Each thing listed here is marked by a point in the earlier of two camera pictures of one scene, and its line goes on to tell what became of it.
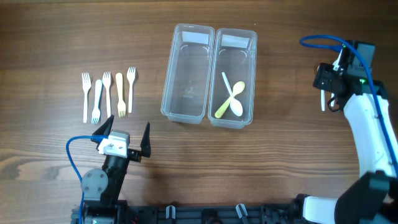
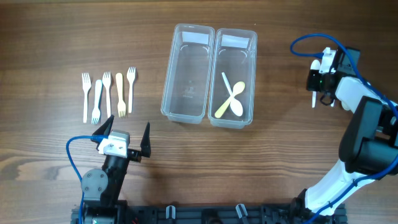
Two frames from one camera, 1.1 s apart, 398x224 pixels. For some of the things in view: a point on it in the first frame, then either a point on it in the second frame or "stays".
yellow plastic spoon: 237,88 stays
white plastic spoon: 236,106 stays
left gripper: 137,155 stays
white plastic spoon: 323,99 to 315,65
